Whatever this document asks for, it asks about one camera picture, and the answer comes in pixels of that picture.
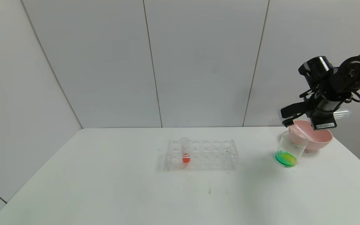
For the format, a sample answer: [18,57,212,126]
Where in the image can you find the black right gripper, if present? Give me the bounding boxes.
[309,99,344,131]

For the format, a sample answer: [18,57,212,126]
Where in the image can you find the test tube with blue pigment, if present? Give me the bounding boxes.
[332,110,351,120]

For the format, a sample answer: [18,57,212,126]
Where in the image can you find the clear glass beaker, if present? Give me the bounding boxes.
[274,131,307,168]

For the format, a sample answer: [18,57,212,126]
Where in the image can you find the clear plastic test tube rack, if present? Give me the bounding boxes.
[164,139,238,172]

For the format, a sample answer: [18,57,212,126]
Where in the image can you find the test tube with red pigment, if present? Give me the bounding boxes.
[180,137,191,164]

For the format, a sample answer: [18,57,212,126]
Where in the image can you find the pink bowl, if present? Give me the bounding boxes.
[288,120,333,152]

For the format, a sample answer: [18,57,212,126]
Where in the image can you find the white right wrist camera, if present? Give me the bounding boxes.
[279,102,309,127]

